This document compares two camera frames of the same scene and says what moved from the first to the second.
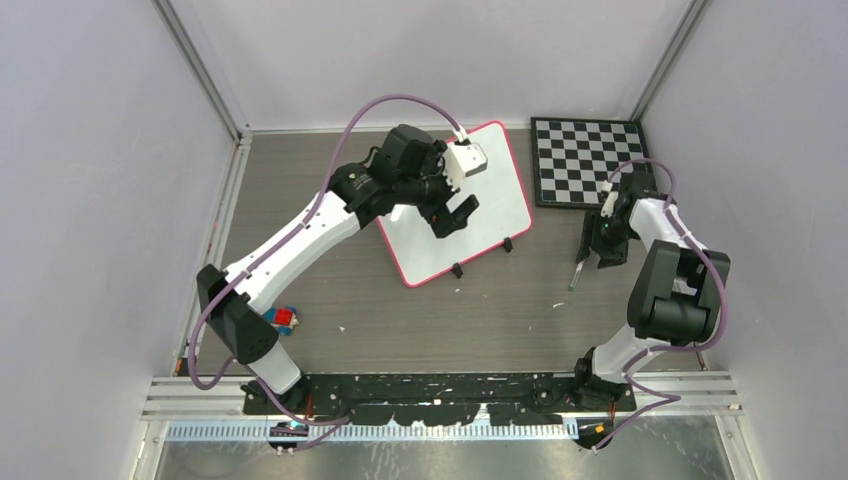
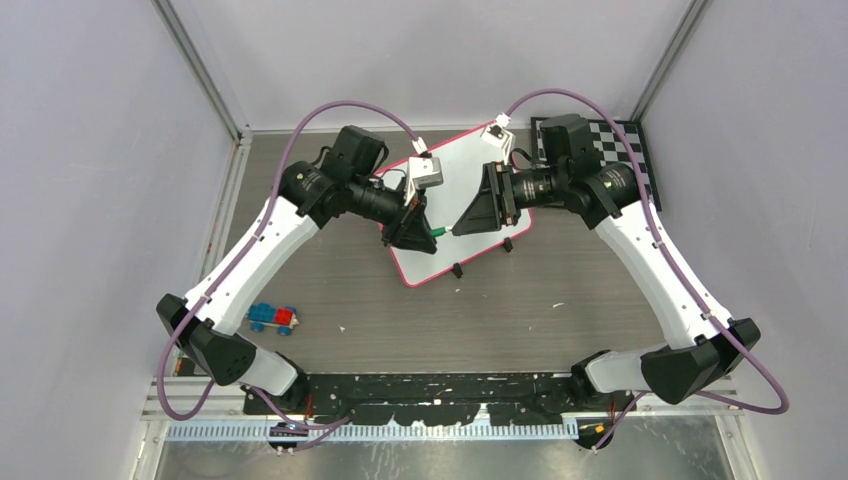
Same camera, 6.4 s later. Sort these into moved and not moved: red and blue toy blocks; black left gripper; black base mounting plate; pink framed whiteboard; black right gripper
Moved: black right gripper; black left gripper
Not moved: black base mounting plate; red and blue toy blocks; pink framed whiteboard
